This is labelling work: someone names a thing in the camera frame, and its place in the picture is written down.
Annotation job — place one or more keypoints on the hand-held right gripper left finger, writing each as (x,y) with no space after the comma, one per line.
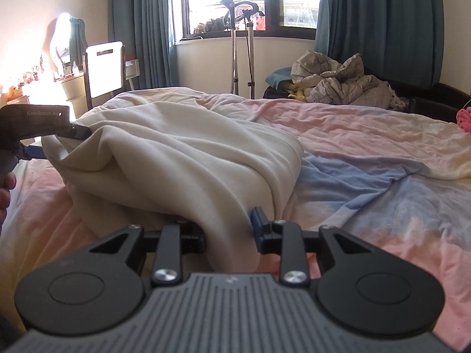
(200,244)

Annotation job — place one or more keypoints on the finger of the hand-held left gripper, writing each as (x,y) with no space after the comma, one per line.
(81,133)
(35,152)

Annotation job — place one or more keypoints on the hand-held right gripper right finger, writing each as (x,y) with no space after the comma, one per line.
(257,228)

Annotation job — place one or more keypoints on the cream white garment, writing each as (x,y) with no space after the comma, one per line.
(176,154)

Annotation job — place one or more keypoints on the person's left hand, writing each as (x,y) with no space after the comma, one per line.
(6,187)

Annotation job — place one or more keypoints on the cluttered white dresser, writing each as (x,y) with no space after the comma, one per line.
(70,88)

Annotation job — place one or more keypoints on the white backed chair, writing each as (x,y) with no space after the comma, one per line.
(105,68)

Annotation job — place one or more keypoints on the vanity mirror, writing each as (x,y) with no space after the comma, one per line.
(60,40)

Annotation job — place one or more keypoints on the teal hanging cloth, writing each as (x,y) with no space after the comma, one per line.
(78,38)

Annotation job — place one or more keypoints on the blue curtain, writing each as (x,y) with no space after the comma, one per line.
(147,25)
(379,18)

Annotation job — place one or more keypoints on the pastel bed sheet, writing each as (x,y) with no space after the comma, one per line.
(368,147)

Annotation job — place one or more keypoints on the teal pillow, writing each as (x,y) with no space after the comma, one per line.
(279,77)

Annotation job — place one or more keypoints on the garment steamer stand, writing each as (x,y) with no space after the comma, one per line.
(233,62)

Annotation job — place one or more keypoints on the grey crumpled quilt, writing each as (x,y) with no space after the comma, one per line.
(342,81)

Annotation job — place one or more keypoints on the black sofa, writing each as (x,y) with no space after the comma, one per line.
(434,101)

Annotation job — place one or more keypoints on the hot pink knit cloth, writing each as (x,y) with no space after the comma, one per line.
(465,119)

